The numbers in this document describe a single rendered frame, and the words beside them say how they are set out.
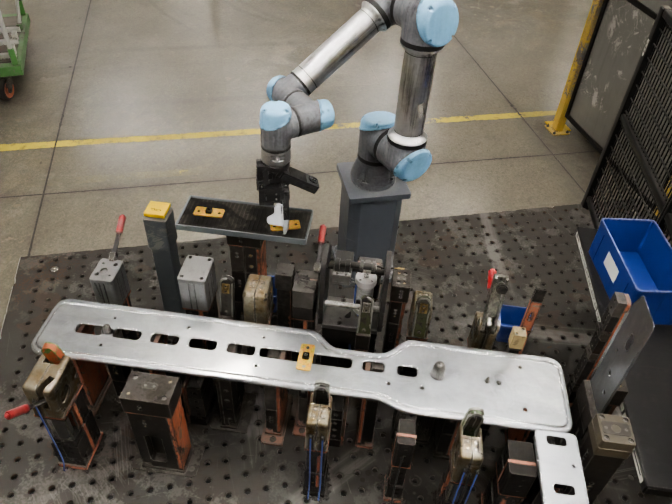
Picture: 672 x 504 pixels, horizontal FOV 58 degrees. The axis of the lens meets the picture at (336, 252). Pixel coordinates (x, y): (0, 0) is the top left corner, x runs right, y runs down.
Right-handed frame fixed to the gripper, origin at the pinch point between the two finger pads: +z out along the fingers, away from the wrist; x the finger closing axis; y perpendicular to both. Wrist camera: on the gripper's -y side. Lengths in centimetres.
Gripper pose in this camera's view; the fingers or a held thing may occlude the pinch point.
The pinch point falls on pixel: (284, 220)
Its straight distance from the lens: 169.6
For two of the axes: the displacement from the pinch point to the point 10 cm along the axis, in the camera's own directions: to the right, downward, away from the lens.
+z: -0.5, 7.4, 6.7
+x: 1.9, 6.7, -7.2
